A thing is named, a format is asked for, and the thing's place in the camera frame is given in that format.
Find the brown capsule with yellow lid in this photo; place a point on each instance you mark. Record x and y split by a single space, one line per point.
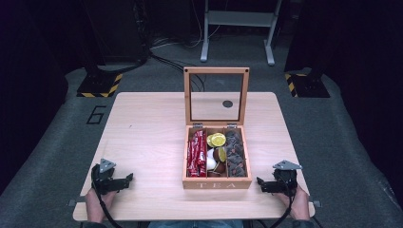
220 154

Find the white metal stand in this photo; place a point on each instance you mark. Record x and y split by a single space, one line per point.
237 28

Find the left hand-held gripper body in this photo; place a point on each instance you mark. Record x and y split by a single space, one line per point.
103 177

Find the wooden tea box, glass lid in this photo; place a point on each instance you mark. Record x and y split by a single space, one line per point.
217 152

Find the person's left hand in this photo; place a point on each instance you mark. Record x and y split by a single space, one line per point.
97 203

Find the grey table bracket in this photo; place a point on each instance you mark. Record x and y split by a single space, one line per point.
316 202
74 202

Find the black stand base, striped edge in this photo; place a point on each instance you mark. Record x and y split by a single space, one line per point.
305 85
99 85

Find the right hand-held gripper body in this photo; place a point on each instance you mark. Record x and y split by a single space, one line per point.
285 177

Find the person's blue jeans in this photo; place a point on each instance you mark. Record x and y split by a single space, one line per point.
196 224

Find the white coffee capsule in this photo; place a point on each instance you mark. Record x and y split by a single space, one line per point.
210 162

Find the red snack packet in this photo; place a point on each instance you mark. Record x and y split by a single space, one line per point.
192 155
201 152

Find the person's right hand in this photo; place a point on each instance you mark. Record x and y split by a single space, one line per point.
297 205

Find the brown coffee capsule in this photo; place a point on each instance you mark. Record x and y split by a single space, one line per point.
220 167

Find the pile of dark tea packets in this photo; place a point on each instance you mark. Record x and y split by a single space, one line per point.
236 153

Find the black equipment cabinet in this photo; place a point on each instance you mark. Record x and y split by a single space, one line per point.
117 31

